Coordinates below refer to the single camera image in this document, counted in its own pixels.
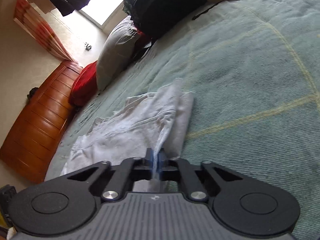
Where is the white long-sleeve shirt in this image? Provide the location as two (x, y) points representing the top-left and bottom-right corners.
(61, 79), (194, 175)

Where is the red quilt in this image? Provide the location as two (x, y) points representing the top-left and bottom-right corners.
(68, 61), (97, 107)

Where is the wooden headboard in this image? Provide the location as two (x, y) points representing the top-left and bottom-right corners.
(1, 61), (82, 184)

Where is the grey green pillow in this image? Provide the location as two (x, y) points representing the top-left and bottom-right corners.
(96, 16), (140, 91)

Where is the green checked bed cover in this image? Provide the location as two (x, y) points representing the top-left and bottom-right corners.
(46, 0), (319, 239)

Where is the black backpack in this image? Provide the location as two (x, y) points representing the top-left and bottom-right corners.
(123, 0), (207, 44)

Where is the orange curtain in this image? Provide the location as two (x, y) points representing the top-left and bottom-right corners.
(14, 0), (75, 62)

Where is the wall hook fixture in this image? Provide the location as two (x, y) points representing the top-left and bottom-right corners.
(85, 42), (92, 51)

